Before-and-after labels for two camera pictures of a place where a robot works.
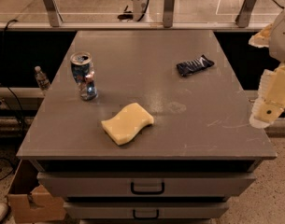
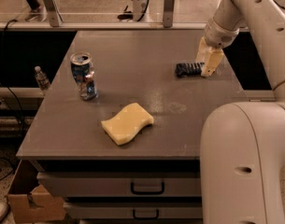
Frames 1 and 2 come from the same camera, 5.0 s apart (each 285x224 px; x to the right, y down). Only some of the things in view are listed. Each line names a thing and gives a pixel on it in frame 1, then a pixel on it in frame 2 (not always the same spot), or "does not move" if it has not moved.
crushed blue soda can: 84,76 does not move
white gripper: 282,41 → 217,36
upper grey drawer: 149,184 does not move
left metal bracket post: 51,6 does not move
